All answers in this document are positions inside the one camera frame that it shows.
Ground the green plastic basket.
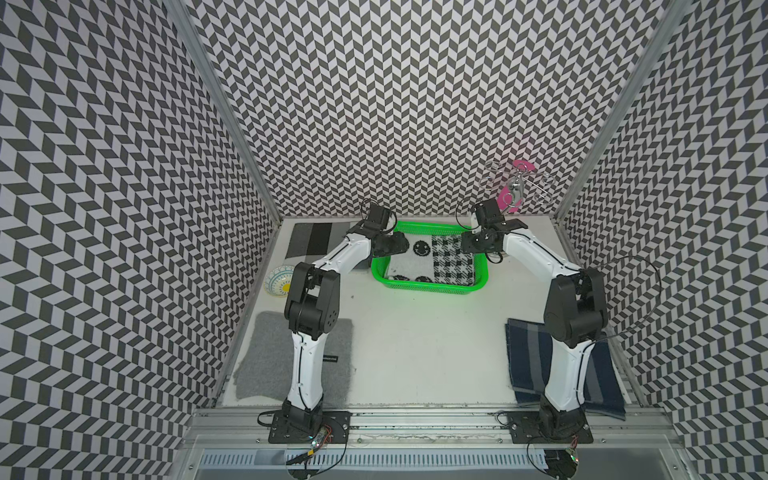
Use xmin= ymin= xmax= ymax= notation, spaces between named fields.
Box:
xmin=371 ymin=221 xmax=488 ymax=295

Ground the smiley checkered scarf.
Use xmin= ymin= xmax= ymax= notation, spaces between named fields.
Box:
xmin=385 ymin=233 xmax=475 ymax=287

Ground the navy striped scarf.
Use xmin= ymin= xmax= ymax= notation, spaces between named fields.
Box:
xmin=505 ymin=319 xmax=626 ymax=420

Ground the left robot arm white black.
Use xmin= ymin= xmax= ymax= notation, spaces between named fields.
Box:
xmin=282 ymin=211 xmax=408 ymax=432

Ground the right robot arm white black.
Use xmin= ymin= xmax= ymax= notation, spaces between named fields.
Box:
xmin=461 ymin=199 xmax=608 ymax=437

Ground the black grey block scarf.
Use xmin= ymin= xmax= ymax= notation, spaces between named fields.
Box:
xmin=283 ymin=221 xmax=354 ymax=266

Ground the patterned small bowl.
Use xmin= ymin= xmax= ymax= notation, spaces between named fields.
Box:
xmin=264 ymin=265 xmax=294 ymax=297

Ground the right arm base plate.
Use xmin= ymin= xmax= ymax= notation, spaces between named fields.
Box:
xmin=504 ymin=410 xmax=595 ymax=446

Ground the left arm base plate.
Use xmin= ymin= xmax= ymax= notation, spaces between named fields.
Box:
xmin=268 ymin=410 xmax=351 ymax=446

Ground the aluminium front rail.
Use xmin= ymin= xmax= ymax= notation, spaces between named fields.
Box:
xmin=180 ymin=405 xmax=683 ymax=449

